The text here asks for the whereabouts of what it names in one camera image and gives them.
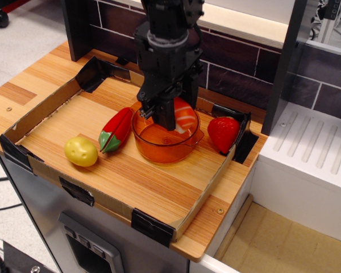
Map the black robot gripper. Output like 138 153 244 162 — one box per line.
134 22 202 131

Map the salmon nigiri sushi toy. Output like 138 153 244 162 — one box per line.
174 97 197 134

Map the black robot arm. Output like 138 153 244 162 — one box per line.
134 1 204 131

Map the transparent orange plastic pot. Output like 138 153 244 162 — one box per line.
131 102 204 164

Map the cardboard fence with black tape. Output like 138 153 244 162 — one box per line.
0 58 261 258

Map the red strawberry toy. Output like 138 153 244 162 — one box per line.
207 117 240 154

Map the red chili pepper toy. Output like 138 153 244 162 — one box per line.
98 107 133 153

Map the yellow potato toy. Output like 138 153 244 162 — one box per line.
64 136 98 167

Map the white toy sink drainboard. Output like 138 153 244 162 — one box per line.
251 103 341 241

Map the silver toy oven front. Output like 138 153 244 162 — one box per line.
0 155 190 272

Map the black caster wheel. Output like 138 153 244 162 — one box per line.
0 9 9 28

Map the dark grey vertical post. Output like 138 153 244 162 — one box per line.
261 0 318 135

